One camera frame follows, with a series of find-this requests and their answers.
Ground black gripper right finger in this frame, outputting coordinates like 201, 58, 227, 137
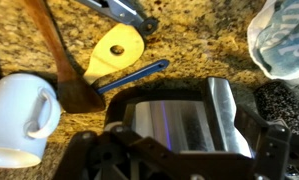
235, 106, 293, 180

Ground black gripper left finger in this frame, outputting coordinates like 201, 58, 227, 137
52, 123, 207, 180

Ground dark wooden spatula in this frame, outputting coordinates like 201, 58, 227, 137
22, 0, 107, 114

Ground blue and white dish towel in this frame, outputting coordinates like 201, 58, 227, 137
247, 0, 299, 81

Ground white ceramic mug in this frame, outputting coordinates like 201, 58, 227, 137
0, 73, 62, 169

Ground black and steel tongs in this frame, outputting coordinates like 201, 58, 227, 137
76, 0, 160, 37

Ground blue utensil handle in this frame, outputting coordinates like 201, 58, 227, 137
96, 59, 170, 95

